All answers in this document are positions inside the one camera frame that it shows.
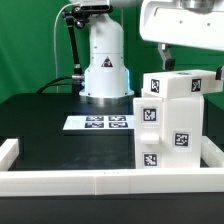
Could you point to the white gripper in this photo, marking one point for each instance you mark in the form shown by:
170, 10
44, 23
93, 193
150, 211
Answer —
191, 23

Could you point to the white cabinet top block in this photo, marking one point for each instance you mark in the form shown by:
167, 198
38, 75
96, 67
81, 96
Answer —
176, 84

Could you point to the white door panel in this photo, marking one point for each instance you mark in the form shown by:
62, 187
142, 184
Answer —
147, 131

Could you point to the white cabinet body box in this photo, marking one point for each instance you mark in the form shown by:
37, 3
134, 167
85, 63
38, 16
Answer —
180, 144

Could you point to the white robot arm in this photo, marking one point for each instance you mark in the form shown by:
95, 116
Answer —
106, 78

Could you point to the white U-shaped frame wall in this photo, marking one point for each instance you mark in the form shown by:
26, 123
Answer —
102, 182

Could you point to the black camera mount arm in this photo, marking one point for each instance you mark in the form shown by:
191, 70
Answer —
75, 36

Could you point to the white marker base plate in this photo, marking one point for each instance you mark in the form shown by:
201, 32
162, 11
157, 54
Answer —
99, 122

